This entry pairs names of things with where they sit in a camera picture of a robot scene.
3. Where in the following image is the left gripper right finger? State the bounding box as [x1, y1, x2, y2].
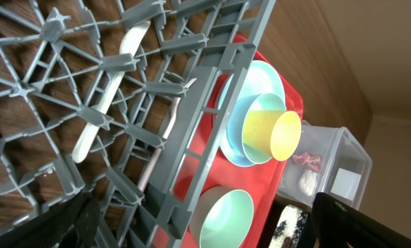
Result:
[311, 192, 411, 248]

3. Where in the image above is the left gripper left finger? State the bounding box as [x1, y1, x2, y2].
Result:
[0, 192, 101, 248]

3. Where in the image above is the white tissue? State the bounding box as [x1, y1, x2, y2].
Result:
[298, 169, 318, 196]

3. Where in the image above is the red snack wrapper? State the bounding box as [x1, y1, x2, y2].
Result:
[292, 152, 322, 173]

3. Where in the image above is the white plastic spoon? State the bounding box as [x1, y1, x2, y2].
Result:
[72, 21, 151, 163]

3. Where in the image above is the black waste tray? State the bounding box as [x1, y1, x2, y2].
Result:
[257, 200, 317, 248]

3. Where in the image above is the grey dishwasher rack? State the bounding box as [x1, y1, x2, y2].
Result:
[0, 1, 274, 247]

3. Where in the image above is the food scraps and rice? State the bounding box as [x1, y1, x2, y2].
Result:
[268, 205, 309, 248]

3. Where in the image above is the clear plastic bin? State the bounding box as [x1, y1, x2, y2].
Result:
[277, 121, 372, 209]

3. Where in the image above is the red plastic tray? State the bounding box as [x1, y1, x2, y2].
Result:
[151, 33, 305, 248]

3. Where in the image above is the yellow plastic cup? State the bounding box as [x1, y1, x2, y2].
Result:
[243, 110, 302, 161]

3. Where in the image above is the small green bowl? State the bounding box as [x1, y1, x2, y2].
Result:
[242, 93, 286, 164]

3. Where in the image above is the light blue plate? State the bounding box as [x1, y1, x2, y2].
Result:
[220, 61, 286, 167]

